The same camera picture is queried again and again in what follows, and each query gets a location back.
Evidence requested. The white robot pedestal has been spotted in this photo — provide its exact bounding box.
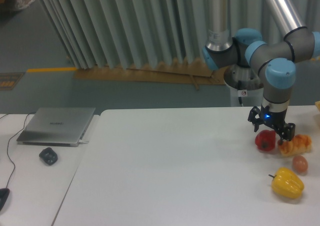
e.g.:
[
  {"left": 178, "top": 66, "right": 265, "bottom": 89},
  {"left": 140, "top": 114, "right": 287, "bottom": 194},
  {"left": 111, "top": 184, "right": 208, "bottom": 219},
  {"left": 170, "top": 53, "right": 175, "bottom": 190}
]
[{"left": 223, "top": 65, "right": 263, "bottom": 107}]

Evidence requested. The wicker basket edge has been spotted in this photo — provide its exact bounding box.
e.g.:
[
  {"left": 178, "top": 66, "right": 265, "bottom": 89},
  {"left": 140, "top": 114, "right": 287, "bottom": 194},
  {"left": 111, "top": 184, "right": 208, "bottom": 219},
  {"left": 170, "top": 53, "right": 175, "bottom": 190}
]
[{"left": 314, "top": 101, "right": 320, "bottom": 111}]

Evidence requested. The glazed bread loaf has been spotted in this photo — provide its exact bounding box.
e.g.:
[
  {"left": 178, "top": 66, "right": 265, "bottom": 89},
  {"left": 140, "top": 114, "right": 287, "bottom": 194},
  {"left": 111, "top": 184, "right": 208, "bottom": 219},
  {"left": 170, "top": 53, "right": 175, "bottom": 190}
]
[{"left": 277, "top": 134, "right": 312, "bottom": 157}]

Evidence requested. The brown egg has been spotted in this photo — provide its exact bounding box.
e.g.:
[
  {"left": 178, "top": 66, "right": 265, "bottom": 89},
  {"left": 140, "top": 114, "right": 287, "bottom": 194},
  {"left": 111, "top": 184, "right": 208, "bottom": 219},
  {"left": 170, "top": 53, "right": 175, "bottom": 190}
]
[{"left": 292, "top": 155, "right": 309, "bottom": 173}]

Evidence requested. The black mouse cable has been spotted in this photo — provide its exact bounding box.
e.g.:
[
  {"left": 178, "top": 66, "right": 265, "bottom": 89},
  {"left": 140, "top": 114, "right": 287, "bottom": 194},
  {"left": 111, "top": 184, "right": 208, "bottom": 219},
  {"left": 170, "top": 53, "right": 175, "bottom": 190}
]
[{"left": 0, "top": 111, "right": 37, "bottom": 189}]

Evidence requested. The yellow bell pepper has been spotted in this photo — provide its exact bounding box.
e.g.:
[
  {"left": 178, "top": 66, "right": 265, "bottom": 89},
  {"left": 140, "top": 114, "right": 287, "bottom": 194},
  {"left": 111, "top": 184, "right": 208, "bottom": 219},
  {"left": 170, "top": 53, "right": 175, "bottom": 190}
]
[{"left": 269, "top": 167, "right": 304, "bottom": 199}]

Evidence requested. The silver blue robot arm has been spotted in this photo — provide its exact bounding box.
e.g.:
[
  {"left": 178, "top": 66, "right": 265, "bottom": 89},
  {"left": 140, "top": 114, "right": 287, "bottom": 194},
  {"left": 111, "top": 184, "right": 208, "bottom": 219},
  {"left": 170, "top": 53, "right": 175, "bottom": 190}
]
[{"left": 202, "top": 0, "right": 320, "bottom": 141}]

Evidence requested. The grey folding partition screen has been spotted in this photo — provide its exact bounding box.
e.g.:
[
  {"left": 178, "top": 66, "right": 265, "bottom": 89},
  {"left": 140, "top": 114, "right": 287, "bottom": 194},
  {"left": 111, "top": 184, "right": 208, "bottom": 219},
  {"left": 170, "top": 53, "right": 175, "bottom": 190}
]
[{"left": 40, "top": 0, "right": 320, "bottom": 69}]

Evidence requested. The black computer mouse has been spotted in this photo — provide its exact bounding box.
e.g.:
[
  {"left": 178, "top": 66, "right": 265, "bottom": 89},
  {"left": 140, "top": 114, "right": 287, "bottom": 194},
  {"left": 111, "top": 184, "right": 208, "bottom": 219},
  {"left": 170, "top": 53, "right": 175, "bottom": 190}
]
[{"left": 0, "top": 188, "right": 10, "bottom": 211}]

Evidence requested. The red bell pepper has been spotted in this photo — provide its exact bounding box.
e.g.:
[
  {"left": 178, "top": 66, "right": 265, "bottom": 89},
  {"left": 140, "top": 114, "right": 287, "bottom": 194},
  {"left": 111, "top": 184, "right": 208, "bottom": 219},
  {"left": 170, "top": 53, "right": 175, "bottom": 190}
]
[{"left": 255, "top": 130, "right": 276, "bottom": 152}]

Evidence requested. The flat brown cardboard sheet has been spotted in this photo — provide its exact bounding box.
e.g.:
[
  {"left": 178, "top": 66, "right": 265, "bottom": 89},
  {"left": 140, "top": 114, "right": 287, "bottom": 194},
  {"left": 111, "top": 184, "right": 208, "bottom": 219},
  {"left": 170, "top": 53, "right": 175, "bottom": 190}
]
[{"left": 73, "top": 58, "right": 227, "bottom": 90}]

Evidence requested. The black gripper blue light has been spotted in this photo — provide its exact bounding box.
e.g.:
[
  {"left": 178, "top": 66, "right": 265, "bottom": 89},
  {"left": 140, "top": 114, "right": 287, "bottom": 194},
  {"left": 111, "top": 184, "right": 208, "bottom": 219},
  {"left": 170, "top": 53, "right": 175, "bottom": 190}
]
[{"left": 247, "top": 105, "right": 296, "bottom": 145}]

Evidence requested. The silver closed laptop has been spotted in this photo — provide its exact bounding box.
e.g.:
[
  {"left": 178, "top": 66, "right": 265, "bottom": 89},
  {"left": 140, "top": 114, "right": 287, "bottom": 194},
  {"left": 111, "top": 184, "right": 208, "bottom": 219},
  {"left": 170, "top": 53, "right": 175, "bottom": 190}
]
[{"left": 16, "top": 107, "right": 95, "bottom": 146}]

